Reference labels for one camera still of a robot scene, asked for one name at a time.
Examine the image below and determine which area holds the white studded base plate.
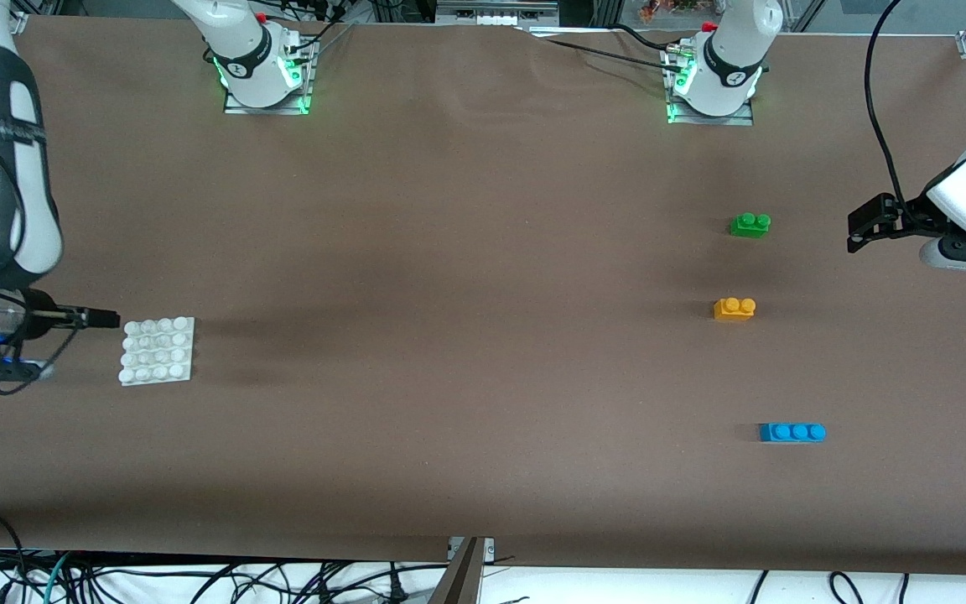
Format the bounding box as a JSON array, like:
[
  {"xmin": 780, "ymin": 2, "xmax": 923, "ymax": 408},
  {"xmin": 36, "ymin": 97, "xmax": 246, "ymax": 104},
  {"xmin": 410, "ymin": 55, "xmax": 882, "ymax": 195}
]
[{"xmin": 118, "ymin": 316, "xmax": 196, "ymax": 387}]

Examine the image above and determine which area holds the blue three-stud block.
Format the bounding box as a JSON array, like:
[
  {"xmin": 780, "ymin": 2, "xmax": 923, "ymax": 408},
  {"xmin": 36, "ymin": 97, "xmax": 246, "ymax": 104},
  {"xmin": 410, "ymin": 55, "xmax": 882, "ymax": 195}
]
[{"xmin": 758, "ymin": 422, "xmax": 828, "ymax": 444}]

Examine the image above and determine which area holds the brown table cover sheet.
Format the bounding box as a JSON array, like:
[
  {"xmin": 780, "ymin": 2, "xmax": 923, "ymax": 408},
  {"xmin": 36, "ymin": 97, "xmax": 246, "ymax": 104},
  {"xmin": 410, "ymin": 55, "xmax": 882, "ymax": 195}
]
[{"xmin": 0, "ymin": 15, "xmax": 966, "ymax": 576}]

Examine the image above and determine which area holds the teal cable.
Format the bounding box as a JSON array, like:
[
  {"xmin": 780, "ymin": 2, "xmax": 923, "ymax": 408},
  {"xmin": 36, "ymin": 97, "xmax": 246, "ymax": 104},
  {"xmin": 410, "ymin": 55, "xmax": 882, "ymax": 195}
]
[{"xmin": 37, "ymin": 552, "xmax": 75, "ymax": 604}]

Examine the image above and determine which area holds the aluminium frame rail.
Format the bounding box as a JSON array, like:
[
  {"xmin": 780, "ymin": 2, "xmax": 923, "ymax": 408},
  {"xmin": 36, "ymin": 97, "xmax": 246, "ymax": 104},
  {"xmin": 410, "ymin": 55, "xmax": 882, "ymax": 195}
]
[{"xmin": 435, "ymin": 0, "xmax": 561, "ymax": 28}]

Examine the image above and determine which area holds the aluminium profile post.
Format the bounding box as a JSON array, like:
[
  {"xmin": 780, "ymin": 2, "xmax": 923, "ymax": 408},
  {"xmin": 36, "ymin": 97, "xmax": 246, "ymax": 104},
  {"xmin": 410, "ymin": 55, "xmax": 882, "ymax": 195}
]
[{"xmin": 428, "ymin": 537, "xmax": 496, "ymax": 604}]

